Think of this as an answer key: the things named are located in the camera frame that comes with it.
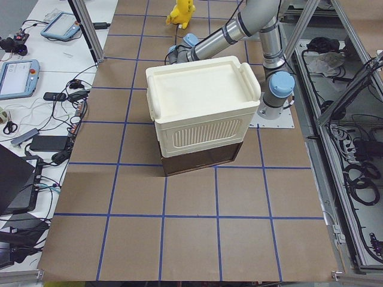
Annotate yellow dinosaur plush toy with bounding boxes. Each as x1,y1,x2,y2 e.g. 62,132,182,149
166,0,196,29

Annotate black laptop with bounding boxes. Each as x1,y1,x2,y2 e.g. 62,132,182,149
1,146,42,215

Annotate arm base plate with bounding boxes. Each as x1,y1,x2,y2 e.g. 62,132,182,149
249,104,295,129

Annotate blue teach pendant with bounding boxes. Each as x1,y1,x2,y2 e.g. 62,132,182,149
1,59,40,100
40,12,80,42

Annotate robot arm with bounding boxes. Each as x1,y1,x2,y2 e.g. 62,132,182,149
165,1,295,120

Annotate cream plastic storage box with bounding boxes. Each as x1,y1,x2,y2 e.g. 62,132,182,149
145,56,261,157

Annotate far blue teach pendant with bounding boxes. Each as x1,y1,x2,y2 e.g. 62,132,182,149
40,12,80,42

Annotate dark brown wooden drawer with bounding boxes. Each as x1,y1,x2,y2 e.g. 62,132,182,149
160,142,243,176

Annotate near blue teach pendant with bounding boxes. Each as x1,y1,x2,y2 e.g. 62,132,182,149
1,59,40,100

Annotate black power adapter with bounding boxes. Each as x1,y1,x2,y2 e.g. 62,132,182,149
29,135,68,152

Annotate aluminium frame post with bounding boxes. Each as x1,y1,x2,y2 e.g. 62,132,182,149
68,0,104,65

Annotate black scissors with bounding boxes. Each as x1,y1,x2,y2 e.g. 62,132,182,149
2,120,18,135

